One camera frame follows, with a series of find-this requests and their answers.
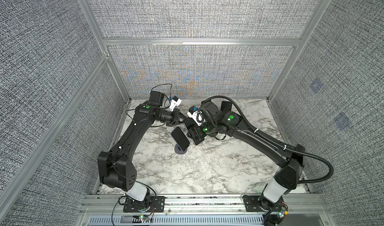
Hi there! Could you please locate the black phone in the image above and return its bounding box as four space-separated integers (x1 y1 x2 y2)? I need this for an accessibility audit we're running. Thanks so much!
221 101 233 114
183 117 196 130
171 126 190 149

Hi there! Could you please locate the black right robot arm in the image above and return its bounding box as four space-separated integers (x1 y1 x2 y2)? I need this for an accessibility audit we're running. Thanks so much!
185 100 305 211

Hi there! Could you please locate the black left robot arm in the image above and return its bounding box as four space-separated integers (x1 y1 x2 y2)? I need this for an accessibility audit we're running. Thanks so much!
98 91 186 202

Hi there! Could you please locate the purple round phone stand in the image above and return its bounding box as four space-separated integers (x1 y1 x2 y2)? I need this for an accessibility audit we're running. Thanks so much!
174 144 188 155

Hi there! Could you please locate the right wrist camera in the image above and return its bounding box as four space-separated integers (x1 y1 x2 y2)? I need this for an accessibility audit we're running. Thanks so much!
187 106 205 126

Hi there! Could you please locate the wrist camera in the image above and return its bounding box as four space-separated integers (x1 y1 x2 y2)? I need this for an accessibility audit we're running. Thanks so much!
169 96 182 111
187 106 205 126

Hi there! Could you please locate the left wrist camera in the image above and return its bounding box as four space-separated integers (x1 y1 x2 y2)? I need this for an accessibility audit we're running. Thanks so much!
169 96 182 111

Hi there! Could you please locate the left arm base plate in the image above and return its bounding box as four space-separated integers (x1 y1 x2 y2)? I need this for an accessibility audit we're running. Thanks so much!
123 196 166 214

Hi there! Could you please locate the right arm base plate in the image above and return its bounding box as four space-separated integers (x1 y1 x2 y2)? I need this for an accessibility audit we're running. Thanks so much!
242 195 288 212

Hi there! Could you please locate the aluminium front rail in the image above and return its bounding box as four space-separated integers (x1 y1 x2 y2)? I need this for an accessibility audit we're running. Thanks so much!
75 194 337 226

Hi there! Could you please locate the corrugated black cable conduit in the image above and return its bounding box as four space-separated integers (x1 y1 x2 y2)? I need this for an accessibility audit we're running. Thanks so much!
200 95 335 185

